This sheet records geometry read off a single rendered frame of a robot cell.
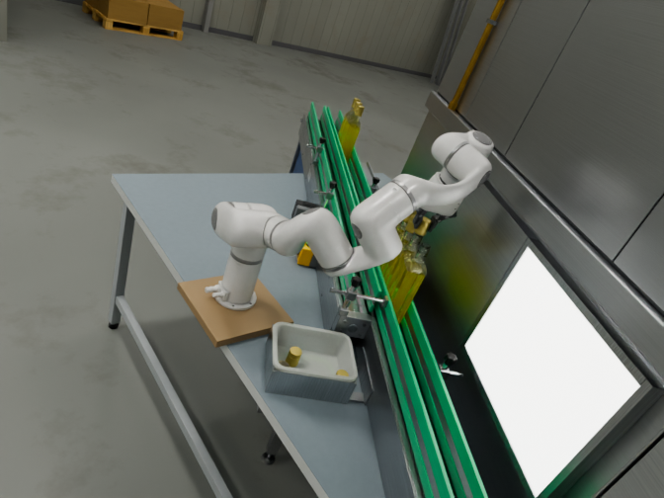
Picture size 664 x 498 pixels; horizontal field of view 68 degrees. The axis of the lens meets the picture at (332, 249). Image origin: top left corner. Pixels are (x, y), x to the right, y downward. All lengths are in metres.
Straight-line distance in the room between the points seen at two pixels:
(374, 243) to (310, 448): 0.50
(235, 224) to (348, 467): 0.62
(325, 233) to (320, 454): 0.51
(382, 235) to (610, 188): 0.44
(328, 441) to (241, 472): 0.85
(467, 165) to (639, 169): 0.32
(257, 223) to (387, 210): 0.33
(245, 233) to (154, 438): 1.12
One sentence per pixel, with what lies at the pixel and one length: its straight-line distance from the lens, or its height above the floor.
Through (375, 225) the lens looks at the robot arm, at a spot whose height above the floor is 1.27.
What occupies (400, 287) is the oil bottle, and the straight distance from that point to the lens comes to 1.36.
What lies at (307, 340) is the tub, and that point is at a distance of 1.38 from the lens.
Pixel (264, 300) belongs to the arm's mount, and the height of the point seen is 0.77.
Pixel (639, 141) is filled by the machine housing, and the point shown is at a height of 1.59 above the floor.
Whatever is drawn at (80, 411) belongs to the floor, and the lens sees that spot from 2.15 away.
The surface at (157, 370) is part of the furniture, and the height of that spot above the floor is 0.20.
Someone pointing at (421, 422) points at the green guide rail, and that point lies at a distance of 1.12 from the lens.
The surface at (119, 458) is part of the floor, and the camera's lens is 2.03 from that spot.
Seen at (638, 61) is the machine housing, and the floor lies 1.71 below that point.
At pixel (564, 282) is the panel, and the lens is 1.06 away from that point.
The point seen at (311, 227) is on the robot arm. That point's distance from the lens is 1.04.
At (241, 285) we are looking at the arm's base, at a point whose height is 0.86.
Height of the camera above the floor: 1.69
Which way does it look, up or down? 29 degrees down
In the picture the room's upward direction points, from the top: 22 degrees clockwise
